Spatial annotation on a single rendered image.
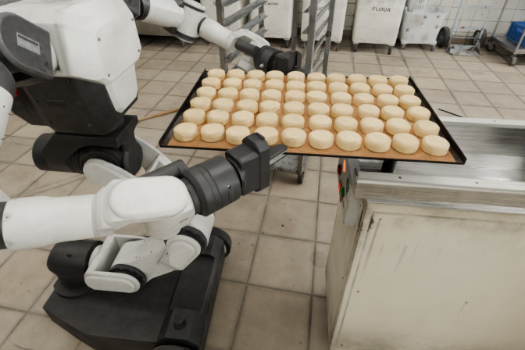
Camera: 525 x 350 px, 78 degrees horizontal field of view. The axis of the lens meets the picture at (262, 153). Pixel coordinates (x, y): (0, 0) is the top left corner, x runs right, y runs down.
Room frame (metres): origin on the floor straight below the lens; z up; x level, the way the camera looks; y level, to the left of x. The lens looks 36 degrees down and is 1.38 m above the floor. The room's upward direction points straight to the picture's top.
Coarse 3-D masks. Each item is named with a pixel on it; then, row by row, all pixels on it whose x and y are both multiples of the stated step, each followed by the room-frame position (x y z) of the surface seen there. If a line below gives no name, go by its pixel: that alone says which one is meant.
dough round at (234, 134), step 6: (234, 126) 0.59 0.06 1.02; (240, 126) 0.59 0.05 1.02; (228, 132) 0.57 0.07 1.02; (234, 132) 0.57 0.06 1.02; (240, 132) 0.57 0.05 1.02; (246, 132) 0.57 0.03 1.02; (228, 138) 0.56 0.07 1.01; (234, 138) 0.55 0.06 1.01; (240, 138) 0.55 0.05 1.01; (234, 144) 0.55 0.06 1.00; (240, 144) 0.55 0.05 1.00
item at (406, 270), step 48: (480, 144) 0.79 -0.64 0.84; (336, 240) 0.77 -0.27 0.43; (384, 240) 0.54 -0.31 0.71; (432, 240) 0.53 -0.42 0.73; (480, 240) 0.51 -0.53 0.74; (336, 288) 0.63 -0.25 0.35; (384, 288) 0.53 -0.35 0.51; (432, 288) 0.52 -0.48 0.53; (480, 288) 0.51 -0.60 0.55; (336, 336) 0.55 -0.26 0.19; (384, 336) 0.53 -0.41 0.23; (432, 336) 0.51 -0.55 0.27; (480, 336) 0.50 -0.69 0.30
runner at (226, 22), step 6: (258, 0) 2.14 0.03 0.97; (264, 0) 2.25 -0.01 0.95; (246, 6) 1.95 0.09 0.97; (252, 6) 2.04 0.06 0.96; (258, 6) 2.07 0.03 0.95; (234, 12) 1.79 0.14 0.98; (240, 12) 1.86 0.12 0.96; (246, 12) 1.91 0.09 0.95; (228, 18) 1.71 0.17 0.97; (234, 18) 1.79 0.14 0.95; (240, 18) 1.79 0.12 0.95; (228, 24) 1.67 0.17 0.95
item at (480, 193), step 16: (368, 176) 0.57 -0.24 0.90; (384, 176) 0.57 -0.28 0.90; (400, 176) 0.57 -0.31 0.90; (416, 176) 0.57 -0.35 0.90; (432, 176) 0.57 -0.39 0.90; (352, 192) 0.58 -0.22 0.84; (368, 192) 0.56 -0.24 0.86; (384, 192) 0.55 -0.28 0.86; (400, 192) 0.55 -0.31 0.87; (416, 192) 0.54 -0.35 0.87; (432, 192) 0.54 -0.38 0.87; (448, 192) 0.54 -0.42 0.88; (464, 192) 0.53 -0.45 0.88; (480, 192) 0.53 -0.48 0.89; (496, 192) 0.53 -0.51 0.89; (512, 192) 0.52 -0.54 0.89; (496, 208) 0.52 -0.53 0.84; (512, 208) 0.52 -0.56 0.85
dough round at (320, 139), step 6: (312, 132) 0.57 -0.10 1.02; (318, 132) 0.57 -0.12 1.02; (324, 132) 0.57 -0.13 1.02; (312, 138) 0.55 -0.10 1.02; (318, 138) 0.55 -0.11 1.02; (324, 138) 0.55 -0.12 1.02; (330, 138) 0.55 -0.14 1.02; (312, 144) 0.54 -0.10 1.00; (318, 144) 0.54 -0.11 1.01; (324, 144) 0.54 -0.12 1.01; (330, 144) 0.54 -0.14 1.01
